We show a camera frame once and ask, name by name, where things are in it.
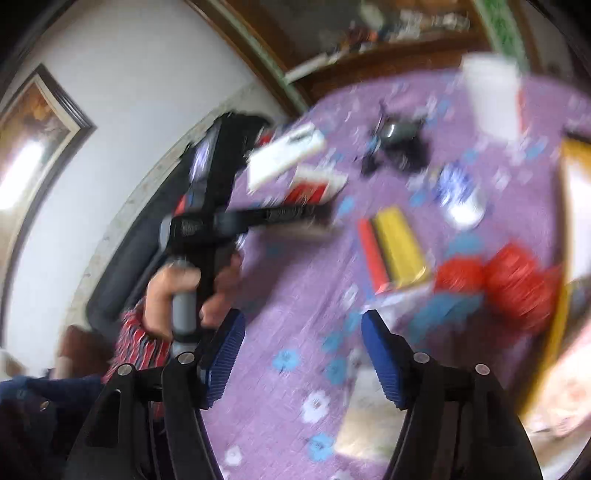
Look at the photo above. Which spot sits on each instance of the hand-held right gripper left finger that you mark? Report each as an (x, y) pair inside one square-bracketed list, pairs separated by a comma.
[(226, 355)]

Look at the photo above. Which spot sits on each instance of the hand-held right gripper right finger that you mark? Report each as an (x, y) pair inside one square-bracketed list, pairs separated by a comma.
[(383, 360)]

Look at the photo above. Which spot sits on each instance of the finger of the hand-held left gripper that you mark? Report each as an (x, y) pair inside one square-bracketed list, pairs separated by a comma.
[(286, 217)]

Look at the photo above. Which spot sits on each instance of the red and white packet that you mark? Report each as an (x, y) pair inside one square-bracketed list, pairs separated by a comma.
[(316, 184)]

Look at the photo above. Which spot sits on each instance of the yellow and red packet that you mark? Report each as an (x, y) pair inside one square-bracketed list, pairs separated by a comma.
[(397, 249)]

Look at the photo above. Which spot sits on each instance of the red snack packets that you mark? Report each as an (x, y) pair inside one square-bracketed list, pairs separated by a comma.
[(459, 277)]

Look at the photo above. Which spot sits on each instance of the red bag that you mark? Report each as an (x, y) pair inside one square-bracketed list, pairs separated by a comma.
[(521, 286)]

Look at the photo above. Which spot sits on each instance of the blue and white packet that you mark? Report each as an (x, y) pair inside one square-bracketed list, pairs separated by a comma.
[(461, 196)]

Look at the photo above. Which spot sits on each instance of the yellow box with white lining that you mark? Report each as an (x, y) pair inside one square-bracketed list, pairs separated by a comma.
[(572, 194)]

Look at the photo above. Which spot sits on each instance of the person's left forearm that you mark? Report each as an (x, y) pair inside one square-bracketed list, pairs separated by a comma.
[(134, 355)]

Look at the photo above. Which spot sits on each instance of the white soft pack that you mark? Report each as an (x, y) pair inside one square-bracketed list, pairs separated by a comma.
[(369, 415)]

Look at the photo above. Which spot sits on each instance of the person's left hand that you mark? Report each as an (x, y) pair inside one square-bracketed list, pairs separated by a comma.
[(159, 304)]

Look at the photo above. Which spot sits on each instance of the white notebook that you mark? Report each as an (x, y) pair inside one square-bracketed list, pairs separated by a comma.
[(281, 154)]

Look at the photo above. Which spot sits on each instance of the purple floral tablecloth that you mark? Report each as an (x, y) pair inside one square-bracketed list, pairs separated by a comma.
[(300, 286)]

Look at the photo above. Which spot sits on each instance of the cluttered wooden counter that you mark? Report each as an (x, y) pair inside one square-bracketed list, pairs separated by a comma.
[(369, 41)]

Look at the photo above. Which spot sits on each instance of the person's dark blue clothing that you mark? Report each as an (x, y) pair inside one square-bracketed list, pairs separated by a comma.
[(41, 415)]

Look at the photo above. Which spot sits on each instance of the white plastic jar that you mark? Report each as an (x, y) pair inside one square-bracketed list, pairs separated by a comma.
[(494, 97)]

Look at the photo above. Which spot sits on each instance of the bamboo painted pillar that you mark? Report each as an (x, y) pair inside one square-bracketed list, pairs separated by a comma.
[(501, 27)]

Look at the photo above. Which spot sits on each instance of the framed wall picture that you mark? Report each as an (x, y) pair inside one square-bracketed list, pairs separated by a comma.
[(32, 152)]

